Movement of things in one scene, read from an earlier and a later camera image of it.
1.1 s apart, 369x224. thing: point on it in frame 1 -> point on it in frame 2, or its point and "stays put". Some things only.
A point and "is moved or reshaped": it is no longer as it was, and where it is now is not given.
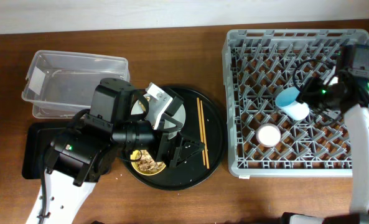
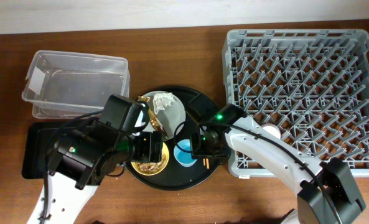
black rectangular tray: (36, 137) stays put
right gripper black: (309, 88) -> (221, 152)
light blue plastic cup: (285, 101) is moved or reshaped
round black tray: (205, 123) stays put
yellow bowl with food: (144, 163) stays put
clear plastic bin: (57, 85) stays put
